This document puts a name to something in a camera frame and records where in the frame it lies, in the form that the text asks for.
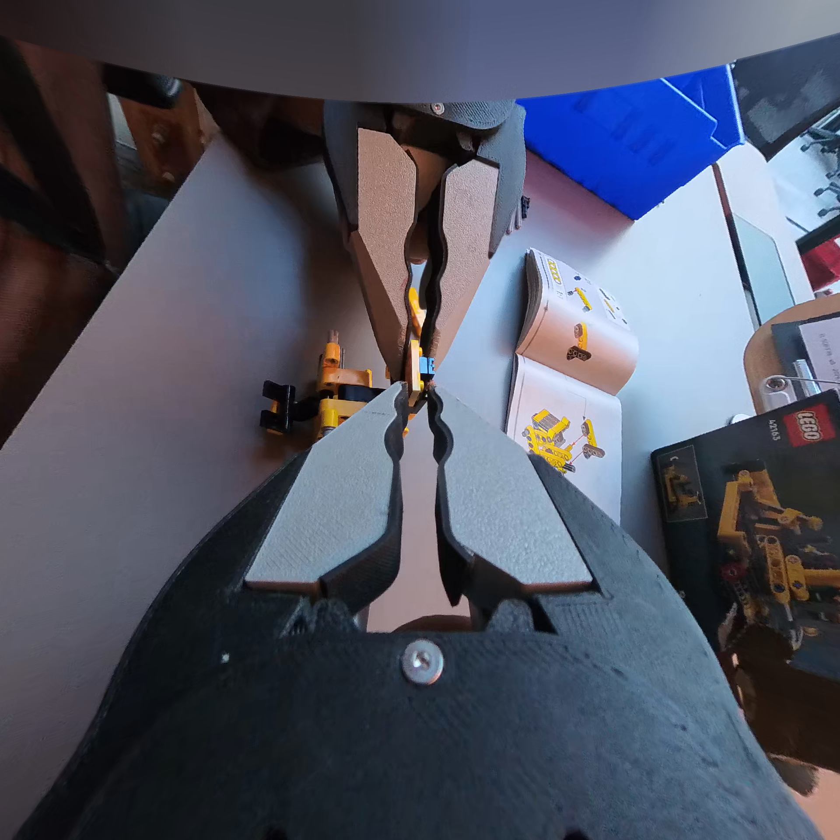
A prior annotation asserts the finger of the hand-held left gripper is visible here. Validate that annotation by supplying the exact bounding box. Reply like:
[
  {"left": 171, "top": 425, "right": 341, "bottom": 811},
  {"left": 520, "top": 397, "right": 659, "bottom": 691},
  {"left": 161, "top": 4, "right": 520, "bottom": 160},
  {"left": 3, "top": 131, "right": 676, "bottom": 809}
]
[
  {"left": 420, "top": 161, "right": 500, "bottom": 365},
  {"left": 348, "top": 128, "right": 421, "bottom": 382}
]

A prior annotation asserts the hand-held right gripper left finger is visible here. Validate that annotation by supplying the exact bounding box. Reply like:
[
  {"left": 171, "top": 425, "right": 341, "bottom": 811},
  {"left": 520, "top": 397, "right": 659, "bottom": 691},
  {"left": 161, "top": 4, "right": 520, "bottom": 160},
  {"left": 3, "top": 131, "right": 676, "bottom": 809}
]
[{"left": 244, "top": 382, "right": 409, "bottom": 614}]

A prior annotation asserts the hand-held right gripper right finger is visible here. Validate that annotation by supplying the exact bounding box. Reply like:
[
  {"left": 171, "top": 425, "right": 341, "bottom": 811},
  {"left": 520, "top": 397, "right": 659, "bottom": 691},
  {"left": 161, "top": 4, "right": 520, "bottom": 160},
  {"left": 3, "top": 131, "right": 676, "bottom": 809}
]
[{"left": 428, "top": 387, "right": 595, "bottom": 606}]

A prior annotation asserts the yellow black lego assembly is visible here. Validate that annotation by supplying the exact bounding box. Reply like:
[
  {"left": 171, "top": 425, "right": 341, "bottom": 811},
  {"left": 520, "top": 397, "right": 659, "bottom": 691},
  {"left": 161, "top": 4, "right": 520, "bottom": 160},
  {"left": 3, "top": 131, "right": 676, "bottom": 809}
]
[{"left": 261, "top": 328, "right": 411, "bottom": 442}]

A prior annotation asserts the yellow lego beam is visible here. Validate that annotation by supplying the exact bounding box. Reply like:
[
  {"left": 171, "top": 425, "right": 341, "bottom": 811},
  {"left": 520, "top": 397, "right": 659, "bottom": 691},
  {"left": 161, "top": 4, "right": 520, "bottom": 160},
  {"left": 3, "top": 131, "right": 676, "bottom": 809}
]
[{"left": 402, "top": 287, "right": 439, "bottom": 421}]

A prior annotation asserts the open lego instruction booklet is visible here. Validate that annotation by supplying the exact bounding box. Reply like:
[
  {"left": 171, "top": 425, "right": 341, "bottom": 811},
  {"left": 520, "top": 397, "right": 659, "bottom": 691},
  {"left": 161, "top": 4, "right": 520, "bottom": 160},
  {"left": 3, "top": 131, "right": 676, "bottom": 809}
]
[{"left": 504, "top": 247, "right": 641, "bottom": 522}]

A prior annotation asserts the dark torn lego box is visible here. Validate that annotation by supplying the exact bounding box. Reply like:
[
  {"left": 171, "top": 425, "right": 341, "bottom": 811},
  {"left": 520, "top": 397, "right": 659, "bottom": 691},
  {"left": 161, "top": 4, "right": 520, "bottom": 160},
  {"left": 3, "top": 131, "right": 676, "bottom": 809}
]
[{"left": 650, "top": 389, "right": 840, "bottom": 778}]

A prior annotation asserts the blue plastic bin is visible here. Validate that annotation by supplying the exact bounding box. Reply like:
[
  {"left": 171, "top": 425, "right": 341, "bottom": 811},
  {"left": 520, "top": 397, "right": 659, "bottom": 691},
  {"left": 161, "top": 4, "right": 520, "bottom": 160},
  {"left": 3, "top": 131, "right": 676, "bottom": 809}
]
[{"left": 515, "top": 64, "right": 747, "bottom": 221}]

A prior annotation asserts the round wooden table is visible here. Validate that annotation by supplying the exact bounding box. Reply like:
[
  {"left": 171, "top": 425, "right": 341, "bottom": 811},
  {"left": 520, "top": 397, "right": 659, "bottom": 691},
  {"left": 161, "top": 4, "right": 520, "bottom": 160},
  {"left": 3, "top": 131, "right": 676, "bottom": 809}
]
[{"left": 743, "top": 303, "right": 840, "bottom": 416}]

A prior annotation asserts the glass desk divider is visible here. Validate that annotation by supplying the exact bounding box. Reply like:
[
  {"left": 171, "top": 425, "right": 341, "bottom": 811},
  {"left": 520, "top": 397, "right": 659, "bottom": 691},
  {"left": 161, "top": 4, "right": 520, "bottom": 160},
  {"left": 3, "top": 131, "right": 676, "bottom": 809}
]
[{"left": 712, "top": 163, "right": 798, "bottom": 330}]

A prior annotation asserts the black clipboard with paper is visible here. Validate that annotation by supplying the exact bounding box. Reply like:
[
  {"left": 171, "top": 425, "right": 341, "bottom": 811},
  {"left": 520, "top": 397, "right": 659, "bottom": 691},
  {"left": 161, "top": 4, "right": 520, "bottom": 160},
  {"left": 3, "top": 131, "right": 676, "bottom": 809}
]
[{"left": 770, "top": 311, "right": 840, "bottom": 403}]

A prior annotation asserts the red box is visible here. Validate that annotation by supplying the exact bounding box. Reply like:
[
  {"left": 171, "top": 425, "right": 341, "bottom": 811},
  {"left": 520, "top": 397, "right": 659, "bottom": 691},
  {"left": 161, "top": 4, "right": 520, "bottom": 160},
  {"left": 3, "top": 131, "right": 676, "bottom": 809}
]
[{"left": 796, "top": 231, "right": 840, "bottom": 294}]

